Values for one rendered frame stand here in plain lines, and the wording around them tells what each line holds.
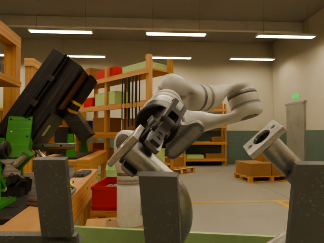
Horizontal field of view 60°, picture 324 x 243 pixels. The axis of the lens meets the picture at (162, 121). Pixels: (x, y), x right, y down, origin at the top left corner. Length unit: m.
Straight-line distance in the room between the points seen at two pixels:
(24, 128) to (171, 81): 1.05
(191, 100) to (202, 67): 10.20
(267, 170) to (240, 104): 6.45
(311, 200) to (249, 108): 0.51
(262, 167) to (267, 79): 5.12
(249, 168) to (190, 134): 6.57
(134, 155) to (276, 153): 0.18
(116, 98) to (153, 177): 4.37
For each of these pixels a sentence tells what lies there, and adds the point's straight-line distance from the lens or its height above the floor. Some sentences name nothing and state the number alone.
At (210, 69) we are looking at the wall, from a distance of 10.94.
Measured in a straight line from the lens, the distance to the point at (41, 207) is 0.45.
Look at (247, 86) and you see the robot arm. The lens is 0.88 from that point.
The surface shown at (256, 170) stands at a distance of 7.12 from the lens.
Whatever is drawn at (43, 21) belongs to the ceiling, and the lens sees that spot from 9.38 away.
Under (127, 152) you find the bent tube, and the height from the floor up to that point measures 1.17.
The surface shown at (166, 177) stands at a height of 1.14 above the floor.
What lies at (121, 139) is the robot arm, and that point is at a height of 1.17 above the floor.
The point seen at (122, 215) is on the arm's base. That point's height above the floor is 0.91.
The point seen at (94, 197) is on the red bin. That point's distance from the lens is 1.50.
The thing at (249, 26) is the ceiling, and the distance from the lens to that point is 9.47.
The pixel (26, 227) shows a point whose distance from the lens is 1.01.
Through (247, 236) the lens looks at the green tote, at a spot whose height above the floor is 0.96.
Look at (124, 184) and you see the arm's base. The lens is 0.99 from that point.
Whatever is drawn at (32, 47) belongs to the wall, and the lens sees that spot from 11.57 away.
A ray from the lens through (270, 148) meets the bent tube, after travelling 0.38.
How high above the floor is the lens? 1.19
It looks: 2 degrees up
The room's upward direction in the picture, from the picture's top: straight up
